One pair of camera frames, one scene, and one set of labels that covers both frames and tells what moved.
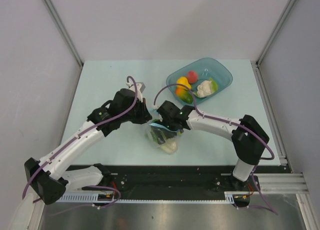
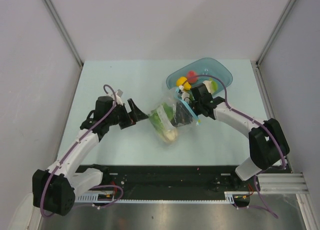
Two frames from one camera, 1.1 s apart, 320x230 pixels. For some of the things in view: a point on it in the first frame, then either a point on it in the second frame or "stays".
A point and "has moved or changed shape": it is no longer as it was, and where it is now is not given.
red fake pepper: (192, 77) stays
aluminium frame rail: (281, 183) stays
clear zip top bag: (164, 138) has moved or changed shape
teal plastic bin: (172, 89) to (205, 68)
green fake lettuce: (154, 134) has moved or changed shape
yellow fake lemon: (183, 80) stays
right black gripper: (163, 121) to (180, 116)
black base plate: (169, 180) stays
